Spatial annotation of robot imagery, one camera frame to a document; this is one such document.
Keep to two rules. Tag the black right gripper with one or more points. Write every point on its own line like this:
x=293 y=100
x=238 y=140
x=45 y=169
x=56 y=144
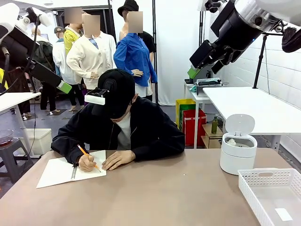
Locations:
x=237 y=26

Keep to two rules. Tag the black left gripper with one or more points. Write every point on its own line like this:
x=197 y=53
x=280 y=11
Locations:
x=16 y=44

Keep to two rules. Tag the yellow pencil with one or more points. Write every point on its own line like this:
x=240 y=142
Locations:
x=82 y=150

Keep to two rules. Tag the white spiral notebook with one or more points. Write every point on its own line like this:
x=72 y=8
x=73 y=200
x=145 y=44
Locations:
x=56 y=171

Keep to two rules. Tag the person's left forearm black sleeve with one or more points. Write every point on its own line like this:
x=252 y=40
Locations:
x=160 y=148

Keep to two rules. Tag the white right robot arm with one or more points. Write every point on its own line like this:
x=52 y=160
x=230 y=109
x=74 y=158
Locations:
x=282 y=9

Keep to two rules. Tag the person's right forearm black sleeve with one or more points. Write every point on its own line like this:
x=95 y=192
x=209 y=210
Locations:
x=65 y=146

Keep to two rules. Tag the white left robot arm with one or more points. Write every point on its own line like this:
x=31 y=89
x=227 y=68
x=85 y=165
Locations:
x=7 y=14

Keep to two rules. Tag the crumpled white paper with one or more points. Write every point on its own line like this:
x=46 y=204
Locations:
x=231 y=142

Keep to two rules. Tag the person's right hand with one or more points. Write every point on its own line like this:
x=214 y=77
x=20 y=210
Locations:
x=85 y=163

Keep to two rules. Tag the person's left hand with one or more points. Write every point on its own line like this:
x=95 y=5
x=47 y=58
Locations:
x=120 y=157

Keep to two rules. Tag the small black bottle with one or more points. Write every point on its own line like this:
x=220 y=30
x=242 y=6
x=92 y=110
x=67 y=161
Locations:
x=208 y=75

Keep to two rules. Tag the mannequin in dark green jacket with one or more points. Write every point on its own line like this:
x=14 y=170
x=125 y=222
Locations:
x=45 y=54

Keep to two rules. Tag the mannequin in white shirt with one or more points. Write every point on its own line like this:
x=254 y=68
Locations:
x=58 y=58

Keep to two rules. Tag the black backdrop pole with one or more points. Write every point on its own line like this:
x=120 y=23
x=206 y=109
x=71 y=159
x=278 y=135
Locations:
x=154 y=23
x=109 y=11
x=201 y=35

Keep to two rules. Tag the grey metal tray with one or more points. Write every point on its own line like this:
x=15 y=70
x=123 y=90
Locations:
x=202 y=90

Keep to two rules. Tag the teal cloth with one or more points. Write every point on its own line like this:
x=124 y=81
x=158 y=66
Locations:
x=193 y=88

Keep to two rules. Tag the yellow garment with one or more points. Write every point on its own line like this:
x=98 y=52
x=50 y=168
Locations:
x=2 y=80

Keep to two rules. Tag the mannequin in yellow jacket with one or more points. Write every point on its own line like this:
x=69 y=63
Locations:
x=69 y=40

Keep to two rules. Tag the mannequin in cream cardigan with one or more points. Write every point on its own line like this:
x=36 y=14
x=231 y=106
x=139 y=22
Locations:
x=91 y=54

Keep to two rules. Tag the yellow green bag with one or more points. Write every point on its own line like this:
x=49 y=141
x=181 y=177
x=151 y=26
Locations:
x=184 y=104

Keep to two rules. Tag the small white side table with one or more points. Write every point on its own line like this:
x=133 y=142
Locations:
x=195 y=117

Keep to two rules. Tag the white storage box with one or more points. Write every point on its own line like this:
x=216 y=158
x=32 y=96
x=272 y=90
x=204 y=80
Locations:
x=40 y=141

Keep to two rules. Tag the mannequin in black shirt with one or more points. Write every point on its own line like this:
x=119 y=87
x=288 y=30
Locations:
x=149 y=42

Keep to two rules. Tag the green bottle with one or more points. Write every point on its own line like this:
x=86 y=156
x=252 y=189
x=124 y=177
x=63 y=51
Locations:
x=214 y=126

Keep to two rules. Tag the glass bowl with red contents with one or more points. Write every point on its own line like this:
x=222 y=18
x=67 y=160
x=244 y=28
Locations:
x=5 y=137

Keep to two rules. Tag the red bag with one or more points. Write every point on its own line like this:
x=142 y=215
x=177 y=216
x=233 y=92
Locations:
x=194 y=127

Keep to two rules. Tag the black cap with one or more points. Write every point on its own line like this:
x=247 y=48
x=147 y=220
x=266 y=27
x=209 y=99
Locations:
x=122 y=84

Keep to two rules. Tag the grey plastic stool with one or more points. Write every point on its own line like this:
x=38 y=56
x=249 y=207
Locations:
x=14 y=150

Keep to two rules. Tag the mannequin in blue shirt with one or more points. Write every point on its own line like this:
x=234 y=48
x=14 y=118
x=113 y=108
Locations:
x=131 y=54

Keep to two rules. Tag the low wooden shelf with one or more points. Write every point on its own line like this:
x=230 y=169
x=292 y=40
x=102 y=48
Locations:
x=209 y=141

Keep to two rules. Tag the person in black jacket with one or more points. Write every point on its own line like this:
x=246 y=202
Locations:
x=150 y=122

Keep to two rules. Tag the black bucket hat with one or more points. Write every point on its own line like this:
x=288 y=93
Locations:
x=128 y=7

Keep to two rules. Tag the white round trash bin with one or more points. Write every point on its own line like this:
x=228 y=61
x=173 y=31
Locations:
x=235 y=160

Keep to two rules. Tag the white perforated plastic basket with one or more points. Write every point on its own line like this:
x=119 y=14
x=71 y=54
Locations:
x=247 y=186

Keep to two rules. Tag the flat white paper note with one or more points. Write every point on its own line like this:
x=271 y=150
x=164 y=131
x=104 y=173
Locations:
x=283 y=214

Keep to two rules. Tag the white head-mounted camera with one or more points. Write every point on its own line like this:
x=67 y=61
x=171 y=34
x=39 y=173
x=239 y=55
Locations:
x=94 y=99

